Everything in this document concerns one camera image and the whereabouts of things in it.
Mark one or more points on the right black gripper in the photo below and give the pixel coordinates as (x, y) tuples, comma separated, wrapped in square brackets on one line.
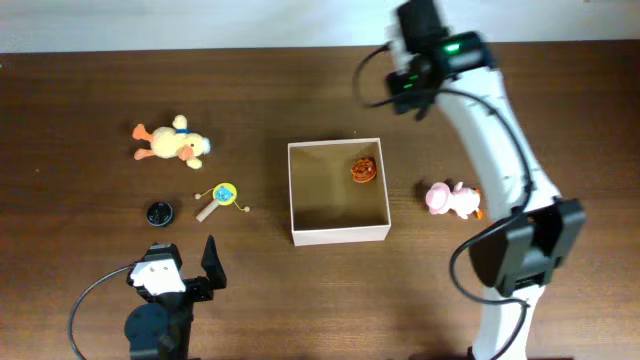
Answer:
[(401, 95)]

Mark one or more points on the pink pig toy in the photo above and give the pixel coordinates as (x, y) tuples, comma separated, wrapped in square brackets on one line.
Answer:
[(464, 201)]

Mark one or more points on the white cardboard box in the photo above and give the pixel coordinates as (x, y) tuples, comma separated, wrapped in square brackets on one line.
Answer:
[(326, 205)]

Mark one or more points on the yellow rattle drum toy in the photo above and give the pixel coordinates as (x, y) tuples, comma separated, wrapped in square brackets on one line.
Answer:
[(223, 194)]

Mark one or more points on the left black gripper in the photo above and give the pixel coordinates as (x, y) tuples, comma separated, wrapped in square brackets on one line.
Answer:
[(198, 285)]

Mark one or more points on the yellow plush duck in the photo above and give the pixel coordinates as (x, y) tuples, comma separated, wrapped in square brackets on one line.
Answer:
[(174, 141)]

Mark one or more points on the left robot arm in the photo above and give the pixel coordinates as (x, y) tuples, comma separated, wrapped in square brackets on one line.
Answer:
[(160, 329)]

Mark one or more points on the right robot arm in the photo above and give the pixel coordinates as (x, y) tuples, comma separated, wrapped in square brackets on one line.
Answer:
[(533, 227)]

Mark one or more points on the black round cap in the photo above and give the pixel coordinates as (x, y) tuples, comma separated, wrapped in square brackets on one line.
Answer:
[(160, 214)]

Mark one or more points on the orange round toy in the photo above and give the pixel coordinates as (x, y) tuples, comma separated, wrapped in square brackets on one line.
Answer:
[(364, 170)]

